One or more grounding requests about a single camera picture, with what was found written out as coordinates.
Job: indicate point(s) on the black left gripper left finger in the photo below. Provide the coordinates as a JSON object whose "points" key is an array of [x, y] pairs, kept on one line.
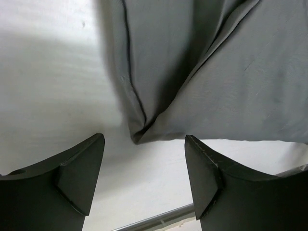
{"points": [[55, 194]]}

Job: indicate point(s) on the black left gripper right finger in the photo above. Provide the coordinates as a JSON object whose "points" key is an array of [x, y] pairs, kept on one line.
{"points": [[240, 192]]}

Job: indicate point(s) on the grey pleated skirt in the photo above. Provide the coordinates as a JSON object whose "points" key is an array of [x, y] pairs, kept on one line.
{"points": [[215, 69]]}

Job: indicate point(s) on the aluminium table frame rail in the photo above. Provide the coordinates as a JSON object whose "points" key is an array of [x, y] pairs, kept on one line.
{"points": [[156, 217]]}

